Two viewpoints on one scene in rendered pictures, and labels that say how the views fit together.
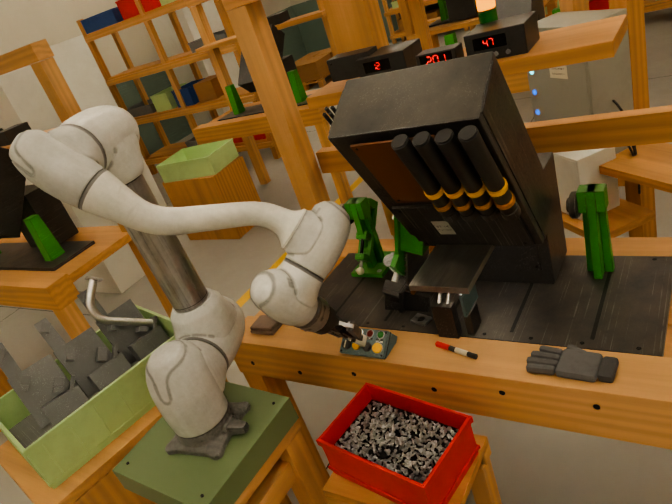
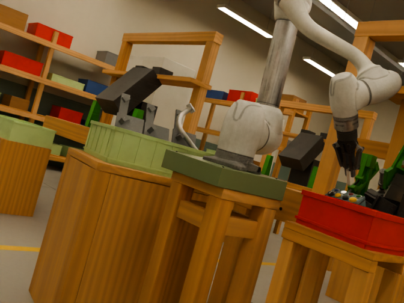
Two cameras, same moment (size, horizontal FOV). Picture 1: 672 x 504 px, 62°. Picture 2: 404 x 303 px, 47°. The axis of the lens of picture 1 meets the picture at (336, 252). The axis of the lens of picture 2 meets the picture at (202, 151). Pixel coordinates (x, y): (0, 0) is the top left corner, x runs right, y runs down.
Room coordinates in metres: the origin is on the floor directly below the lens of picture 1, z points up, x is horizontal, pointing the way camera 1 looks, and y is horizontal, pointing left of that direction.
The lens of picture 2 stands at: (-0.65, 0.31, 0.94)
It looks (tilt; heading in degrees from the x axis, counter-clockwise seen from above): 0 degrees down; 9
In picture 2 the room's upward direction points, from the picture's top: 16 degrees clockwise
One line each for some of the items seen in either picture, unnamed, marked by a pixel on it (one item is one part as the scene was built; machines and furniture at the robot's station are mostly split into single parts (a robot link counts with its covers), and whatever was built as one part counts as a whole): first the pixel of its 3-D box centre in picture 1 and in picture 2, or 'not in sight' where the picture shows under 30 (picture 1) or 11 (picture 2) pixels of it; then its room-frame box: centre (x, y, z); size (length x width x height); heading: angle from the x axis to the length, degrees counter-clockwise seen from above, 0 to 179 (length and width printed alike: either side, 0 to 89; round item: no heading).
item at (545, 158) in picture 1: (501, 220); not in sight; (1.49, -0.51, 1.07); 0.30 x 0.18 x 0.34; 50
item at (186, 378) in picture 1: (184, 381); (243, 127); (1.21, 0.48, 1.09); 0.18 x 0.16 x 0.22; 159
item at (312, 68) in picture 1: (316, 68); not in sight; (10.89, -0.81, 0.22); 1.20 x 0.81 x 0.44; 145
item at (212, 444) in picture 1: (211, 422); (237, 161); (1.19, 0.46, 0.95); 0.22 x 0.18 x 0.06; 60
